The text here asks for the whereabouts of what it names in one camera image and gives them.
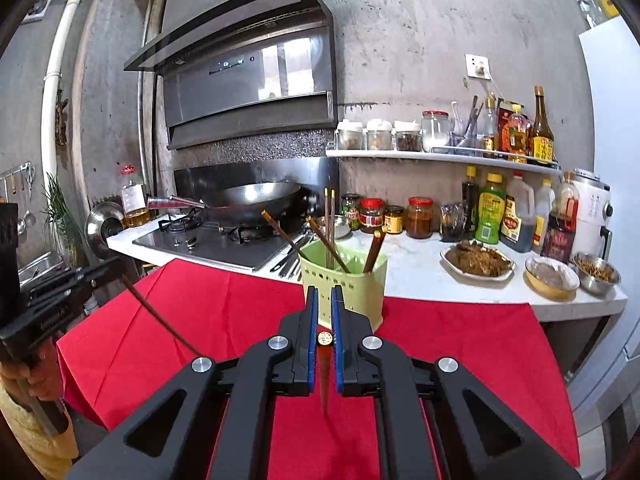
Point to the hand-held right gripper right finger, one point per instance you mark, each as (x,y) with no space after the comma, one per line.
(336,340)

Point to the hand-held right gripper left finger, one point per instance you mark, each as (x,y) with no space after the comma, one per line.
(311,340)

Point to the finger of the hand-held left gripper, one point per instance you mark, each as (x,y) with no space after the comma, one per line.
(70,294)
(85,269)

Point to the brown chopstick gold tip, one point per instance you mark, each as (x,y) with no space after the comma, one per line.
(285,240)
(325,375)
(333,225)
(374,252)
(160,317)
(327,245)

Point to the green utensil holder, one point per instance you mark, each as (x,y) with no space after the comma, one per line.
(355,290)

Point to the person's left forearm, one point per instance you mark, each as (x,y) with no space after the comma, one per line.
(30,440)

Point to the person's left hand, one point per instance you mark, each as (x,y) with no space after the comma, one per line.
(42,382)

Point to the steel sink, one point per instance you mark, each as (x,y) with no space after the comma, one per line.
(40,266)

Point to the steel pot lid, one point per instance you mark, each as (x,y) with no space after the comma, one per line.
(102,227)

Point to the green scallion bunch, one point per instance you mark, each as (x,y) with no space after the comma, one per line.
(60,215)

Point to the black cooking utensil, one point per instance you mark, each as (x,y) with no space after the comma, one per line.
(290,262)

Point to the oil bottle red cap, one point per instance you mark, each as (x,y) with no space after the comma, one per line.
(134,200)

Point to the small steel bowl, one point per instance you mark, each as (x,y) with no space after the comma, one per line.
(341,227)

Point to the red cloth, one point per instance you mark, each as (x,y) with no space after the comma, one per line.
(450,360)

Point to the steel gas stove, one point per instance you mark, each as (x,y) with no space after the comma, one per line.
(210,245)

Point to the green lid jar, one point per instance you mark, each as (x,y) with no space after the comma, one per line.
(351,212)

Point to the red lid sauce jar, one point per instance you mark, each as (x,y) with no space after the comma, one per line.
(371,215)

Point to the small yellow label jar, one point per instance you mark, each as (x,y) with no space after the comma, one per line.
(393,219)

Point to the red lid chili jar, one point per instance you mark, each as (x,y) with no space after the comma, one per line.
(419,217)

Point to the steel wok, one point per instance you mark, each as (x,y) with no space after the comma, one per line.
(255,200)

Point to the white plate of food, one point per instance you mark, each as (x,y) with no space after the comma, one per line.
(477,260)

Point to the dark plastic bag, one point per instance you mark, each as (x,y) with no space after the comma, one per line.
(452,222)

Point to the steel backsplash panel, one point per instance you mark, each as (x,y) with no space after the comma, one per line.
(250,172)

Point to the dark soy sauce bottle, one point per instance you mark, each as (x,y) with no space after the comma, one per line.
(470,200)

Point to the green plastic bottle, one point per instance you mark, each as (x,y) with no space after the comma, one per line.
(490,210)

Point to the white lid spice jar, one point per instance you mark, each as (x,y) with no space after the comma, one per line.
(379,135)
(407,137)
(349,136)

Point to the dark vinegar jug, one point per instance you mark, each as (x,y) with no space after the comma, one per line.
(517,215)

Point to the yellow bowl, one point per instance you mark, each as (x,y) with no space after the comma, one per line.
(552,280)

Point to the clear glass sugar jar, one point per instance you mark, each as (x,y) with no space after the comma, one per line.
(435,132)

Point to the steel range hood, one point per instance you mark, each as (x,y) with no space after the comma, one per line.
(240,70)

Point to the brown sauce bottle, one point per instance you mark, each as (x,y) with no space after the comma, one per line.
(490,127)

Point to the steel bowl of food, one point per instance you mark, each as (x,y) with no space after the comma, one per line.
(596,272)

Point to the red label oil bottle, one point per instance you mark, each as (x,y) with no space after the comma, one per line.
(515,132)

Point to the white kitchen appliance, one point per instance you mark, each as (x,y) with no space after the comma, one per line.
(592,210)

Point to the amber glass bottle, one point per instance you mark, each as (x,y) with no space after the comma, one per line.
(541,135)

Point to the white refrigerator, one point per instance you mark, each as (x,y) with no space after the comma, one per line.
(615,185)

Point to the white spray bottle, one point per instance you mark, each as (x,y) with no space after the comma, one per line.
(586,10)

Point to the yellow packet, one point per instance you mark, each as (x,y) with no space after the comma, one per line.
(609,7)

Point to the wall utensil rack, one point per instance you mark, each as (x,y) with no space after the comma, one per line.
(17,190)

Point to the white wall pipe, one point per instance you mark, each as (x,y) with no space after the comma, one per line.
(57,85)

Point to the white wall socket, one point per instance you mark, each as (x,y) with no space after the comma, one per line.
(477,66)

